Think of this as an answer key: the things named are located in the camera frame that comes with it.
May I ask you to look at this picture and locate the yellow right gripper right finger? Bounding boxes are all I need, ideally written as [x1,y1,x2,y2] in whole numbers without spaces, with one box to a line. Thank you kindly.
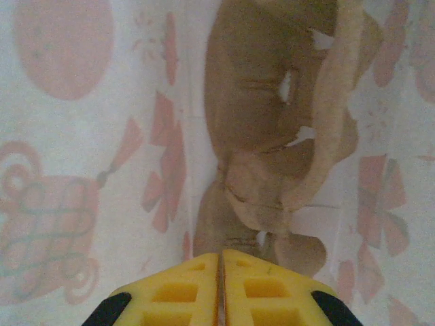
[222,249,364,326]

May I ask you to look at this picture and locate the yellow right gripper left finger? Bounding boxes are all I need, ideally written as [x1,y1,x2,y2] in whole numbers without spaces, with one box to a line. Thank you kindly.
[81,253,222,326]

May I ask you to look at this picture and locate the brown pulp cup carrier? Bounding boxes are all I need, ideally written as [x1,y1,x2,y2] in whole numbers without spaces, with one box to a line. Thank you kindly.
[193,0,385,278]

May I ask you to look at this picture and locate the white paper bag red prints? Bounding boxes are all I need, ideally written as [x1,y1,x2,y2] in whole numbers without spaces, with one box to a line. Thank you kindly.
[0,0,435,326]

